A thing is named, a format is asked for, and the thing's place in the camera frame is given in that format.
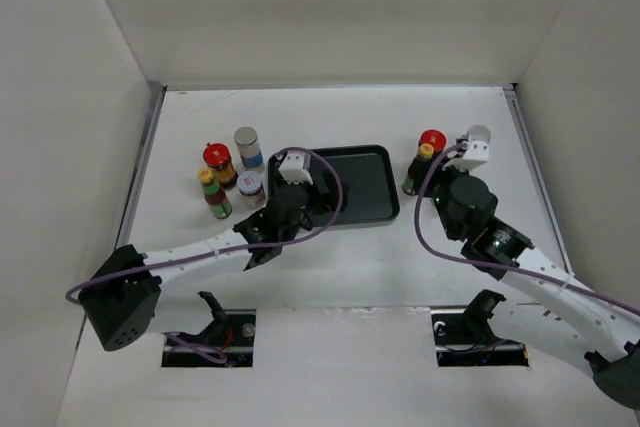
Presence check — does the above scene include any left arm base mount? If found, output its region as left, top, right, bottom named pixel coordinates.
left=161, top=291, right=257, bottom=368

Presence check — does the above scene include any silver lid blue label canister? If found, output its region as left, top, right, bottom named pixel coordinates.
left=234, top=126, right=264, bottom=172

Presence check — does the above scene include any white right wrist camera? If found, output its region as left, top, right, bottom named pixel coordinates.
left=445, top=135, right=490, bottom=173

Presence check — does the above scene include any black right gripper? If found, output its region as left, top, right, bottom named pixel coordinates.
left=413, top=153, right=472, bottom=241

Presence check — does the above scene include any yellow cap sauce bottle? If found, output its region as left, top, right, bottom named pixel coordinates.
left=402, top=143, right=434, bottom=196
left=197, top=168, right=232, bottom=219

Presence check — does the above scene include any red lid sauce jar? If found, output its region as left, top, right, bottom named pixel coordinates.
left=418, top=129, right=447, bottom=156
left=203, top=143, right=238, bottom=190

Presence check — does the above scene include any white lid small jar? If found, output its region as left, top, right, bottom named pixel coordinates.
left=236, top=171, right=266, bottom=209

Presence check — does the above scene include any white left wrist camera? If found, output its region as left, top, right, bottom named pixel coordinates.
left=278, top=151, right=313, bottom=185

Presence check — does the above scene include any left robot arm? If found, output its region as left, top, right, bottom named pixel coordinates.
left=77, top=172, right=348, bottom=352

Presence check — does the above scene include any silver lid white canister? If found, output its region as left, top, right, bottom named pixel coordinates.
left=466, top=125, right=491, bottom=144

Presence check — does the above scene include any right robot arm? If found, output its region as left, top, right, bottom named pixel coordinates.
left=419, top=166, right=639, bottom=410

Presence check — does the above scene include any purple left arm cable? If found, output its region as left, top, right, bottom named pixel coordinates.
left=66, top=146, right=348, bottom=304

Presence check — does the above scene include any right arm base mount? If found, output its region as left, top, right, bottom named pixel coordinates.
left=431, top=290, right=529, bottom=367

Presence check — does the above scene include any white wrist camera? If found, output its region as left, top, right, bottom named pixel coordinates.
left=445, top=135, right=490, bottom=173
left=278, top=151, right=313, bottom=185

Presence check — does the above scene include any black plastic tray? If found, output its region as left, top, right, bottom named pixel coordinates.
left=267, top=144, right=401, bottom=227

